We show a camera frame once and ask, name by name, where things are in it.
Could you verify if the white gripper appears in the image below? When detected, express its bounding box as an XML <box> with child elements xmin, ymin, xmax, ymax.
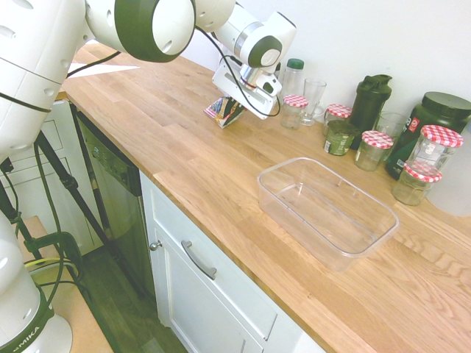
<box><xmin>211</xmin><ymin>64</ymin><xmax>283</xmax><ymax>121</ymax></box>

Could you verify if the colourful chip bag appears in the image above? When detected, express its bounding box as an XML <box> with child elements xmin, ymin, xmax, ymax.
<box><xmin>203</xmin><ymin>96</ymin><xmax>248</xmax><ymax>130</ymax></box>

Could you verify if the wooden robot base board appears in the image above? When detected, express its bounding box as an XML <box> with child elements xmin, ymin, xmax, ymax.
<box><xmin>13</xmin><ymin>215</ymin><xmax>116</xmax><ymax>353</ymax></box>

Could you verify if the clear plastic rectangular container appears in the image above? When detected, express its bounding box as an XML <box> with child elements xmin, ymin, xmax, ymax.
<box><xmin>256</xmin><ymin>157</ymin><xmax>400</xmax><ymax>274</ymax></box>

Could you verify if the glass jar red checked lid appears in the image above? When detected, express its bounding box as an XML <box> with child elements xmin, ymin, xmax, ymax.
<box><xmin>322</xmin><ymin>103</ymin><xmax>353</xmax><ymax>137</ymax></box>
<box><xmin>353</xmin><ymin>129</ymin><xmax>395</xmax><ymax>172</ymax></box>
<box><xmin>391</xmin><ymin>161</ymin><xmax>443</xmax><ymax>207</ymax></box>
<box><xmin>280</xmin><ymin>93</ymin><xmax>309</xmax><ymax>130</ymax></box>

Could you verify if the clear bottle with green cap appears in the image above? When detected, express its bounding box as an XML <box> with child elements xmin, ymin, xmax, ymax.
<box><xmin>280</xmin><ymin>58</ymin><xmax>305</xmax><ymax>101</ymax></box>

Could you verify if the clear glass mug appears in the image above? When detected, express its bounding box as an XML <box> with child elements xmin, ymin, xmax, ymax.
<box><xmin>299</xmin><ymin>78</ymin><xmax>328</xmax><ymax>127</ymax></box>

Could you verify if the green cup with dark lid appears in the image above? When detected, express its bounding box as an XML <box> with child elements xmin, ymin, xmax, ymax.
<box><xmin>323</xmin><ymin>119</ymin><xmax>361</xmax><ymax>157</ymax></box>

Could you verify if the black shaker bottle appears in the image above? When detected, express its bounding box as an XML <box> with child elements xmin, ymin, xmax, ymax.
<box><xmin>347</xmin><ymin>74</ymin><xmax>394</xmax><ymax>151</ymax></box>

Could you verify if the stainless steel dishwasher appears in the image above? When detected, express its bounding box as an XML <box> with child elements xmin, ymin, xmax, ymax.
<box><xmin>70</xmin><ymin>104</ymin><xmax>155</xmax><ymax>297</ymax></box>

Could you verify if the clear drinking glass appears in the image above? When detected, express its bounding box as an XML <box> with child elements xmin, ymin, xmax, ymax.
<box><xmin>375</xmin><ymin>110</ymin><xmax>408</xmax><ymax>163</ymax></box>

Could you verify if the white panelled cabinet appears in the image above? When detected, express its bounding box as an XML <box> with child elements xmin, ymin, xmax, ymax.
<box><xmin>0</xmin><ymin>98</ymin><xmax>106</xmax><ymax>258</ymax></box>

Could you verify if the white kitchen base cabinet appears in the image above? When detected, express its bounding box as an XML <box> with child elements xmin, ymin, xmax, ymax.
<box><xmin>138</xmin><ymin>169</ymin><xmax>327</xmax><ymax>353</ymax></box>

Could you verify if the dark green protein tub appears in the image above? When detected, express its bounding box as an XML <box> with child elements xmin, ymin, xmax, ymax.
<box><xmin>384</xmin><ymin>91</ymin><xmax>471</xmax><ymax>182</ymax></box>

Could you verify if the tall jar red checked lid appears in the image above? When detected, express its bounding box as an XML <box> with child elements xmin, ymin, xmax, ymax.
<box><xmin>406</xmin><ymin>124</ymin><xmax>465</xmax><ymax>177</ymax></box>

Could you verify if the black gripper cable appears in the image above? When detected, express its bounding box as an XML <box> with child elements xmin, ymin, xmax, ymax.
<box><xmin>194</xmin><ymin>24</ymin><xmax>281</xmax><ymax>119</ymax></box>

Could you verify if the metal drawer pull handle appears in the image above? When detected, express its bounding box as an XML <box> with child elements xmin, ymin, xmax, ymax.
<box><xmin>180</xmin><ymin>240</ymin><xmax>219</xmax><ymax>281</ymax></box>

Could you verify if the black camera tripod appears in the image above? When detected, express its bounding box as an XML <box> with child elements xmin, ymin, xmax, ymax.
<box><xmin>0</xmin><ymin>130</ymin><xmax>148</xmax><ymax>298</ymax></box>

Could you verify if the green cable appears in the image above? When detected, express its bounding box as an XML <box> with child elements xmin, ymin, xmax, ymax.
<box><xmin>21</xmin><ymin>141</ymin><xmax>84</xmax><ymax>295</ymax></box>

